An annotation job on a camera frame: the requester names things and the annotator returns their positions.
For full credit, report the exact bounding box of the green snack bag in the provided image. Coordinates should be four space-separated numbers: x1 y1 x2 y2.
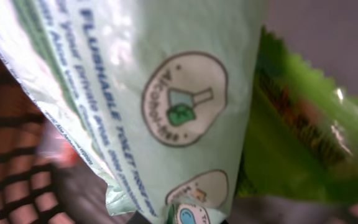
236 29 358 203

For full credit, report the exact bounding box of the grey plastic basket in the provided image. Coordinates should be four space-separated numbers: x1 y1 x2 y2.
0 59 76 224

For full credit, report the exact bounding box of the pale green wipes packet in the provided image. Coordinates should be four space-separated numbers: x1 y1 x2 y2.
0 0 267 223

